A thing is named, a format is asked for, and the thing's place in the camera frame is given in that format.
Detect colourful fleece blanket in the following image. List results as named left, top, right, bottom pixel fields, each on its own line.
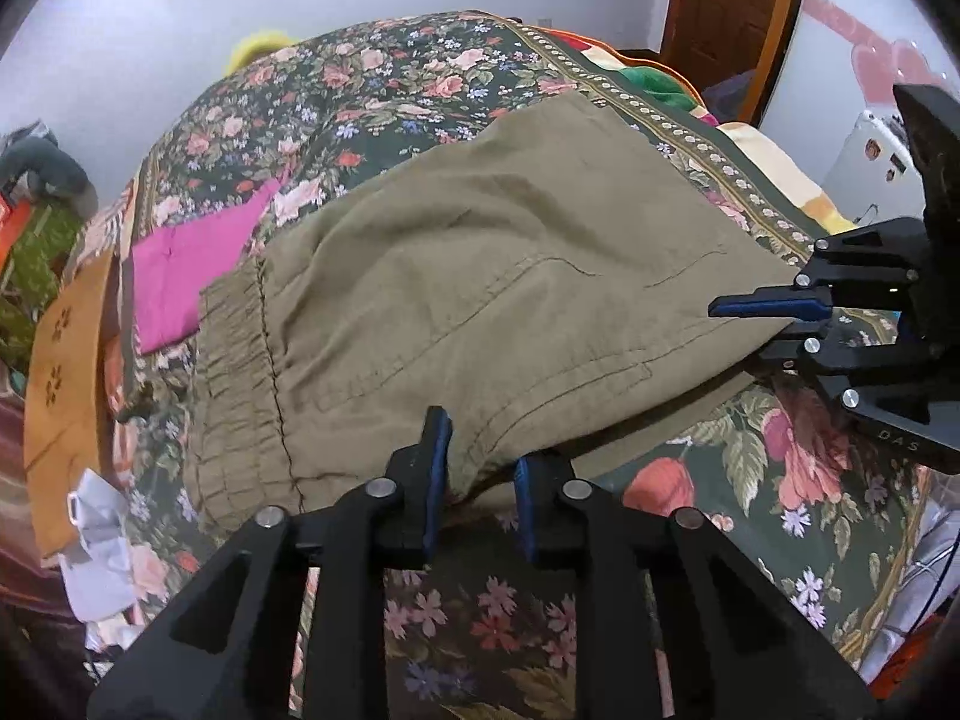
left=542, top=28, right=856, bottom=234

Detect yellow foam tube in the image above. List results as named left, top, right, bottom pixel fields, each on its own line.
left=224, top=31, right=296, bottom=76

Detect brown wooden door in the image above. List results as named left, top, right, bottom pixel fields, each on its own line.
left=661, top=0, right=800, bottom=125

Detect white appliance with stickers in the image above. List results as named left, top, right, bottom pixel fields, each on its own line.
left=823, top=109, right=924, bottom=224

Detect pink folded pants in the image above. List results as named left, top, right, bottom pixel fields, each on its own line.
left=132, top=177, right=280, bottom=356

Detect olive khaki pants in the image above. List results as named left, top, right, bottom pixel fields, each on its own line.
left=184, top=93, right=793, bottom=532

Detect white crumpled paper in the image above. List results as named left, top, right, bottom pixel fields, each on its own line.
left=57, top=470, right=142, bottom=652

